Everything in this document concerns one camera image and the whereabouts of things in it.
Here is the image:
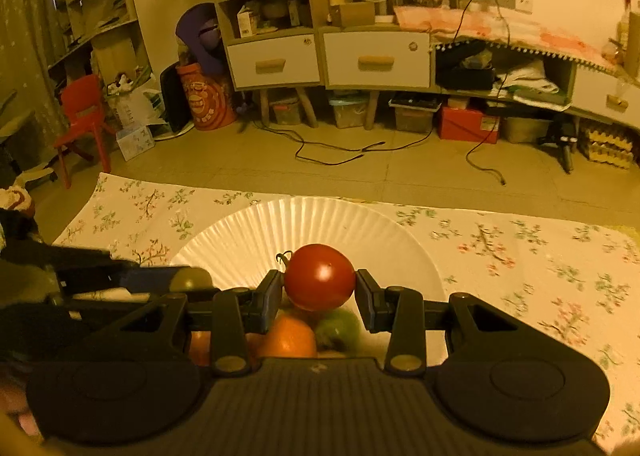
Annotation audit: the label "pink patterned cloth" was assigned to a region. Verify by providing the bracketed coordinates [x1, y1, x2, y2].
[395, 6, 621, 74]

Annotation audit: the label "tall wooden shelf cabinet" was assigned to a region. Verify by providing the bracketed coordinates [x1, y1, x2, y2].
[210, 0, 433, 129]

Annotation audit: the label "black tripod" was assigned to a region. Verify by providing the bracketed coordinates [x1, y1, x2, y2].
[537, 121, 576, 174]

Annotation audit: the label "printed white carton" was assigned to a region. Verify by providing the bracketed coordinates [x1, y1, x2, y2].
[116, 125, 156, 161]

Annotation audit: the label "red plastic chair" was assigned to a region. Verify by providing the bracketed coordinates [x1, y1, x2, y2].
[54, 74, 112, 187]

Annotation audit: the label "floral tablecloth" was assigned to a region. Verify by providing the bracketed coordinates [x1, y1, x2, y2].
[52, 172, 640, 456]

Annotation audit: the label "purple plush toy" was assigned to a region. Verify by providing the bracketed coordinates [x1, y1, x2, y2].
[176, 4, 226, 76]

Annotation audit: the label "white ribbed plate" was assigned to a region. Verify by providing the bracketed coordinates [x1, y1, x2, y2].
[170, 196, 448, 372]

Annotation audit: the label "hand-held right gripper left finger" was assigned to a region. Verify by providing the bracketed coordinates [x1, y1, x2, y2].
[80, 270, 286, 378]

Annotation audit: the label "clear plastic storage box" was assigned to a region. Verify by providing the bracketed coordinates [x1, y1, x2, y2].
[390, 96, 443, 133]
[502, 116, 551, 144]
[270, 96, 303, 125]
[329, 94, 371, 129]

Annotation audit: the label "black floor cable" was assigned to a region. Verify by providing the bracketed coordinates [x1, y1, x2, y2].
[465, 126, 507, 187]
[250, 118, 436, 167]

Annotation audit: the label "person's left hand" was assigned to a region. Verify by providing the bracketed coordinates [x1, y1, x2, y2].
[0, 381, 43, 439]

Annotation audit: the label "red tomato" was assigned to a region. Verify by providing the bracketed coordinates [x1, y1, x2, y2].
[276, 243, 357, 313]

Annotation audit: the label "folded white cloths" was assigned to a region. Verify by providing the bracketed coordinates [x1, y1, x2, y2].
[492, 58, 573, 104]

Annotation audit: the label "orange printed bag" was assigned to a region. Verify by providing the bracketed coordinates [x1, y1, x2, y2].
[176, 63, 237, 131]

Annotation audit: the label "black flat panel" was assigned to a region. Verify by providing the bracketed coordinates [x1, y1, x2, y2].
[160, 63, 193, 134]

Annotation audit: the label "black electronics box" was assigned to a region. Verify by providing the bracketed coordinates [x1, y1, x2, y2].
[436, 48, 496, 90]

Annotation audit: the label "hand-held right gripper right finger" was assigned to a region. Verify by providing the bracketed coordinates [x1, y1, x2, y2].
[354, 268, 558, 378]

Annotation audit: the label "wooden wall shelf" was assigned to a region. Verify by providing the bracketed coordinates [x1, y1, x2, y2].
[47, 0, 151, 86]

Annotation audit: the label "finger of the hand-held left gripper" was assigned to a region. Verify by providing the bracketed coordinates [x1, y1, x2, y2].
[60, 266, 176, 311]
[35, 243, 141, 277]

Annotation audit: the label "brown cardboard box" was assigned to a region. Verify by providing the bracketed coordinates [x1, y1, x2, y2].
[330, 0, 376, 26]

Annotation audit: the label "orange tomato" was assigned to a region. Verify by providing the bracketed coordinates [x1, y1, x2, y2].
[189, 331, 213, 368]

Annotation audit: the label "mandarin orange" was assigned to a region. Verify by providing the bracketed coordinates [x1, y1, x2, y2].
[255, 313, 318, 359]

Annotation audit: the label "red cardboard box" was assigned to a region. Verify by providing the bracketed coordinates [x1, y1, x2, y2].
[439, 106, 501, 144]

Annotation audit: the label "stack of egg trays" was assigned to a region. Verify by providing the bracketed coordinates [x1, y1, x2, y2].
[582, 128, 636, 169]

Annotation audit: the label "white drawer wooden handle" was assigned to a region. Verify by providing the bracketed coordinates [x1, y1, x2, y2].
[324, 30, 431, 88]
[226, 34, 321, 89]
[570, 66, 640, 127]

